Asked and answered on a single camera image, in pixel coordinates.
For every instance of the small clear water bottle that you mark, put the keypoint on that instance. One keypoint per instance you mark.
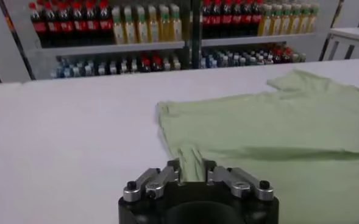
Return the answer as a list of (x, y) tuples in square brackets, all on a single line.
[(240, 60), (231, 60), (88, 70), (75, 71)]

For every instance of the light green polo shirt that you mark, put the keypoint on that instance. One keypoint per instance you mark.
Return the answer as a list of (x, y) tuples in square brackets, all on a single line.
[(273, 121)]

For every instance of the small red-cap cola bottle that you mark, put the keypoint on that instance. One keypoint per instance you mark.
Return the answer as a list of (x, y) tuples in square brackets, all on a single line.
[(278, 55), (157, 64), (287, 54), (145, 64)]

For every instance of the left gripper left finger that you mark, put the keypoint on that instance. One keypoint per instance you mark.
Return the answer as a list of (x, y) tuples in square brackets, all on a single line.
[(154, 182)]

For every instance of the small dark tea bottle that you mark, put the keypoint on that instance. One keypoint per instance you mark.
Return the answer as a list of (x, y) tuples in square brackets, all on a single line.
[(123, 67), (259, 58), (133, 65), (269, 58), (250, 59), (112, 68), (101, 69)]

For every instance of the white drinks display rack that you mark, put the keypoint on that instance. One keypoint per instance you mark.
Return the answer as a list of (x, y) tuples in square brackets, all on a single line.
[(121, 48), (258, 39)]

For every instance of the white side table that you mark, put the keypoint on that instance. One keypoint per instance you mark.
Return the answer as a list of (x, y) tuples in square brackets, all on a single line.
[(354, 34)]

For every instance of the small blue water bottle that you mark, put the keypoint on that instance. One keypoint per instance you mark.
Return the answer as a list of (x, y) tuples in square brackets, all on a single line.
[(56, 72), (212, 61), (66, 72), (203, 62)]

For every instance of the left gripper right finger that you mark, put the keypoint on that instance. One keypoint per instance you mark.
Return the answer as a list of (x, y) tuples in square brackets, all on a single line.
[(237, 182)]

